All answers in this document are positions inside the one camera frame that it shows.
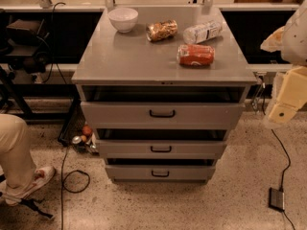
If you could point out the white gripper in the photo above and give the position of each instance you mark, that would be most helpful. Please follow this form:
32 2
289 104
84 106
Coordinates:
295 40

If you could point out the grey bottom drawer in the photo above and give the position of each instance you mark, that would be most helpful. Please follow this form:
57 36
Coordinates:
178 173

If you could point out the grey drawer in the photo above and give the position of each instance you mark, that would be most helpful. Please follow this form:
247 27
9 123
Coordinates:
161 149
178 173
162 115

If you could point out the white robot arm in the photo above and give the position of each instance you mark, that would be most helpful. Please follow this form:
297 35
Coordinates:
290 40

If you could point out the grey top drawer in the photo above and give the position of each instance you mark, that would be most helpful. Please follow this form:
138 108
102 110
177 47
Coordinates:
162 115

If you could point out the grey metal drawer cabinet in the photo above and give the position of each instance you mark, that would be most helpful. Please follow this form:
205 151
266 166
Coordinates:
128 68

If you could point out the grey middle drawer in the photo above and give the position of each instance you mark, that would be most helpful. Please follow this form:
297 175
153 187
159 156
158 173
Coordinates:
161 149

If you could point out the black power adapter brick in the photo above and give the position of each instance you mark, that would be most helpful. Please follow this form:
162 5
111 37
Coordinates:
276 199

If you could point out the red soda can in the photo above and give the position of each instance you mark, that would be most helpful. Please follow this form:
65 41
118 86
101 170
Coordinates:
195 55

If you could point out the clear plastic water bottle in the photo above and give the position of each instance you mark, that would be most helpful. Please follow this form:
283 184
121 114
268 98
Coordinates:
202 32

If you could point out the gold crumpled snack can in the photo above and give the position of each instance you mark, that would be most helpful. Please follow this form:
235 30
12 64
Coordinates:
161 30

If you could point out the white ceramic bowl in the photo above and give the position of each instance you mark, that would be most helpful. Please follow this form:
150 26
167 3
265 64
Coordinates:
123 19

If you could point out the pile of toy food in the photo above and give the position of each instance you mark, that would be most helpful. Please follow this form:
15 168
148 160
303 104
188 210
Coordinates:
84 142

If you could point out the black tripod leg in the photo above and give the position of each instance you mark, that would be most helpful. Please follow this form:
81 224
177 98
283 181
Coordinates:
27 202

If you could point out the person leg beige trousers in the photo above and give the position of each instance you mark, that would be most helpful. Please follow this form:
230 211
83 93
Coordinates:
15 158

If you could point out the white red sneaker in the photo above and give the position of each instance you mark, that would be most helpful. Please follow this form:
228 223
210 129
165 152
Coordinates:
30 184

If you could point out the metal clamp bracket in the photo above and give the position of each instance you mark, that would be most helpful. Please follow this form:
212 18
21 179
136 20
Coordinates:
260 88

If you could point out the black camera equipment stand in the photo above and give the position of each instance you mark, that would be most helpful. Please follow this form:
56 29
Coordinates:
21 42

